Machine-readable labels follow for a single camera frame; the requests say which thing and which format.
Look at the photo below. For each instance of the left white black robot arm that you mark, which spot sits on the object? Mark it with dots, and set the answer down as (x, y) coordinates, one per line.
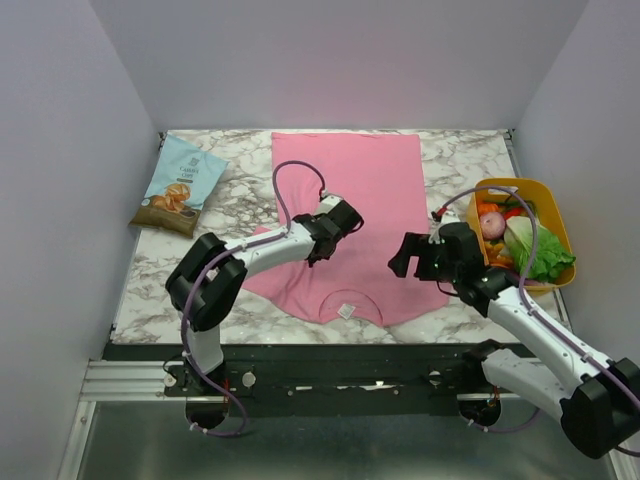
(206, 282)

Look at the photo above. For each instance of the pink t-shirt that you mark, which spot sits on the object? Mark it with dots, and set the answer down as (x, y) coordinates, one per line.
(381, 177)

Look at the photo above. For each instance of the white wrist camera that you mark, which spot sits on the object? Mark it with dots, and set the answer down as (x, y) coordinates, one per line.
(446, 218)
(327, 203)

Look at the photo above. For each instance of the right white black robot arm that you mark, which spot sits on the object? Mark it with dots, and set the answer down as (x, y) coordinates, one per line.
(593, 398)

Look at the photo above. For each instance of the blue chips bag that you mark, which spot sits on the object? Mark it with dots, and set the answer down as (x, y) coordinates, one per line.
(184, 178)

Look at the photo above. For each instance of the ginger root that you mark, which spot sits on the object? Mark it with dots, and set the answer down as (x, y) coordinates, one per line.
(498, 254)

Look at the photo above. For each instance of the green lettuce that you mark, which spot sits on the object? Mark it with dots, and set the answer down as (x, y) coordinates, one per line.
(551, 258)

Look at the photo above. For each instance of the purple onion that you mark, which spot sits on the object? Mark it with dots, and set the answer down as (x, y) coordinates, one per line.
(492, 225)

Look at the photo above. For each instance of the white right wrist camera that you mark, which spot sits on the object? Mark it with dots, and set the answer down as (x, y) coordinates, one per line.
(446, 218)

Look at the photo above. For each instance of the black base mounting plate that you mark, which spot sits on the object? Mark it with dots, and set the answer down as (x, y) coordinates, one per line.
(270, 381)

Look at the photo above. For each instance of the small orange pumpkin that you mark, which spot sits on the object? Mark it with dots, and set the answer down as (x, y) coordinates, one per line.
(483, 208)

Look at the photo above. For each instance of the red pepper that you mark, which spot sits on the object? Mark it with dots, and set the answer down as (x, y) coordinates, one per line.
(514, 212)

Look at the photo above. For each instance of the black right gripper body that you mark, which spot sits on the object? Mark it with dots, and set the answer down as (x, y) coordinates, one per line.
(417, 255)

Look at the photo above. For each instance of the aluminium frame rail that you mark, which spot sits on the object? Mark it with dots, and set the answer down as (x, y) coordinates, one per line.
(144, 381)

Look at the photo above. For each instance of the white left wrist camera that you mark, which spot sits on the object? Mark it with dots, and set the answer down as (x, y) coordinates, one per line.
(327, 203)

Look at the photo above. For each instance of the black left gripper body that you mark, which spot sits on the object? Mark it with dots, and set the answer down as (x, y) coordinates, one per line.
(317, 219)

